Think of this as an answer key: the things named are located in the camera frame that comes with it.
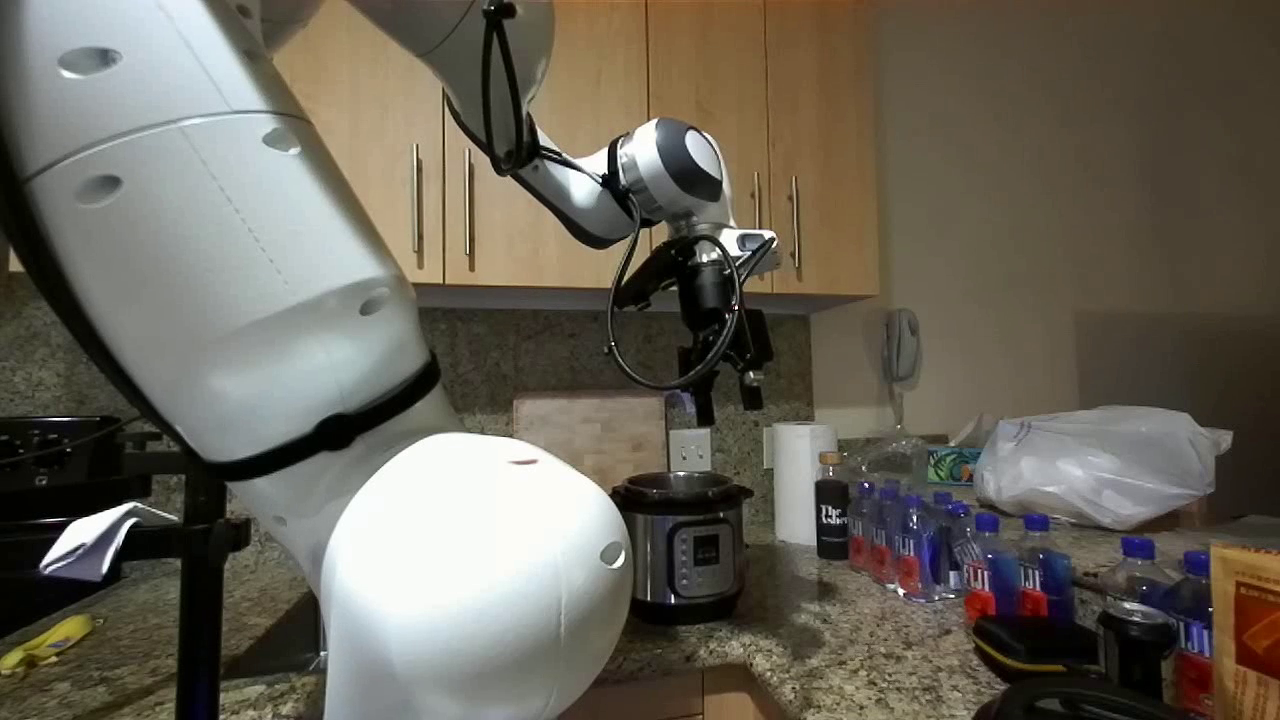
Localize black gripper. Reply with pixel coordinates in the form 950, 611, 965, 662
647, 237, 773, 429

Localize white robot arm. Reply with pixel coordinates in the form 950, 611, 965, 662
0, 0, 633, 720

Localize silver rice cooker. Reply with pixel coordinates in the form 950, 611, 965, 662
612, 472, 753, 623

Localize white paper towel roll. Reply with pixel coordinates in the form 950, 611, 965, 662
766, 422, 836, 549

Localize colourful tissue box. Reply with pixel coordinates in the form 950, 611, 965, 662
927, 441, 983, 485

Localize wooden upper cabinets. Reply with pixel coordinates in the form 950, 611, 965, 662
278, 0, 880, 299

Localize white plastic bag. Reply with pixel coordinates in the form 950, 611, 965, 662
977, 403, 1232, 532

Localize dark soda can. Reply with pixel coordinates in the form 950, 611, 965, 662
1098, 600, 1180, 699

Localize orange snack bag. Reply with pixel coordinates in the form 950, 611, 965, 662
1214, 545, 1280, 720

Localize white folded paper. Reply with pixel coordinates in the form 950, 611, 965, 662
35, 499, 172, 585

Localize black stove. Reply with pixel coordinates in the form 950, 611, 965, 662
0, 418, 154, 631

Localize yellow banana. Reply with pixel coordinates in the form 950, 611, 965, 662
0, 616, 96, 675

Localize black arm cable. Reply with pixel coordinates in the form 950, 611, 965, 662
604, 233, 745, 397

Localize wall phone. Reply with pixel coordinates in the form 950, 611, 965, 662
886, 308, 923, 384

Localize black camera stand pole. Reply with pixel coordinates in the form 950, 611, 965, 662
177, 468, 252, 720

